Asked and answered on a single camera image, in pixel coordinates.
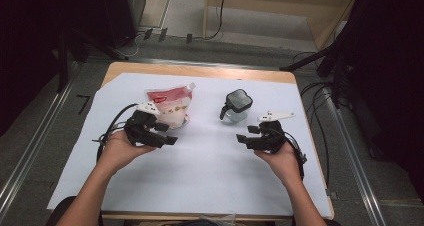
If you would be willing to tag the person's right hand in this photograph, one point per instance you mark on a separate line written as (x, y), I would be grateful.
(285, 164)

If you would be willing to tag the black cabinet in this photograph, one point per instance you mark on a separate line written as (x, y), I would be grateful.
(123, 12)

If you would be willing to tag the white paper sheet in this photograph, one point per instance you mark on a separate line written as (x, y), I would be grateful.
(206, 172)

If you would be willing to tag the black stand leg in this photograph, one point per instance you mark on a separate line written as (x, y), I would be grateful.
(306, 59)

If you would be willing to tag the black curtain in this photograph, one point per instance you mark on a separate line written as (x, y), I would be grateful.
(393, 69)
(30, 46)

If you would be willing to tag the black stand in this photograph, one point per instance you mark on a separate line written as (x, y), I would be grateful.
(63, 59)

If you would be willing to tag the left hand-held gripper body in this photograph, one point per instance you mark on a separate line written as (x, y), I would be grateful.
(141, 126)

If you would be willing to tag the person's left hand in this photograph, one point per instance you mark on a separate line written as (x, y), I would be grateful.
(116, 151)

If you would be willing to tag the red and white refill pouch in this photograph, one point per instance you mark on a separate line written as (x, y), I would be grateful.
(173, 102)

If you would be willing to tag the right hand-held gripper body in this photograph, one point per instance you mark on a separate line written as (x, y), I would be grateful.
(273, 136)

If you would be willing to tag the metal floor rail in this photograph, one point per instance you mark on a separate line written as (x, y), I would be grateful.
(186, 63)
(30, 152)
(356, 159)

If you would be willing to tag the person's dark clothing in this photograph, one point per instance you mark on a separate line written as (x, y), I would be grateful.
(58, 212)

